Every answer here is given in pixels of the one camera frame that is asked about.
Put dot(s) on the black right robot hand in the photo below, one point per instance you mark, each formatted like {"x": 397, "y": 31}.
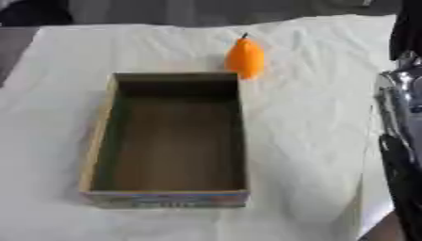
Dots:
{"x": 407, "y": 31}

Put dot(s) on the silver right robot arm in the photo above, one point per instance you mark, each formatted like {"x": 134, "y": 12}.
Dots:
{"x": 404, "y": 125}

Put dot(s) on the open tan cardboard box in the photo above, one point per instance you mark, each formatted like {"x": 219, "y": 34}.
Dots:
{"x": 170, "y": 141}

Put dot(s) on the orange toy pear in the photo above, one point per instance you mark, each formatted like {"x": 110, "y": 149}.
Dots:
{"x": 245, "y": 58}

